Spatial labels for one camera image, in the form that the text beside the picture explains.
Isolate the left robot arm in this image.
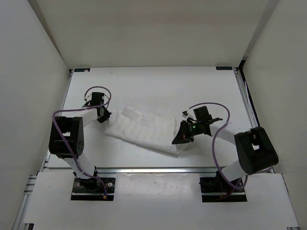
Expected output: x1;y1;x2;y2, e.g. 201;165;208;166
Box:
48;92;111;192

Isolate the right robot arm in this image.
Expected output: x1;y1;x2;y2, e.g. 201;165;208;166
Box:
172;103;279;192

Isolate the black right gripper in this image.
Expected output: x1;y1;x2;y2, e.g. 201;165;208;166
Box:
172;120;202;145

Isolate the blue corner label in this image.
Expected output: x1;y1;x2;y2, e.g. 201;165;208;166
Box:
216;66;233;70
74;68;90;72

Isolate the white pleated skirt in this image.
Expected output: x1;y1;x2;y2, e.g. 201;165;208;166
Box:
105;106;188;156

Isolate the aluminium front table rail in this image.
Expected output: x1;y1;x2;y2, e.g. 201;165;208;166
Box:
43;166;274;174

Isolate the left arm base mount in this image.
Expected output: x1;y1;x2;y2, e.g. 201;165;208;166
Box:
71;177;116;201

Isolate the blue right corner label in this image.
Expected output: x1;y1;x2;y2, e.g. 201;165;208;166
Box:
216;66;233;70

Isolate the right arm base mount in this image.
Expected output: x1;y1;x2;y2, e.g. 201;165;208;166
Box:
199;172;247;203

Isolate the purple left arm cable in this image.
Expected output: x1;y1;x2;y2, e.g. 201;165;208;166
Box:
52;86;112;199

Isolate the blue left corner label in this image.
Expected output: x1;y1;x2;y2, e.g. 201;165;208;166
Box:
74;68;90;72

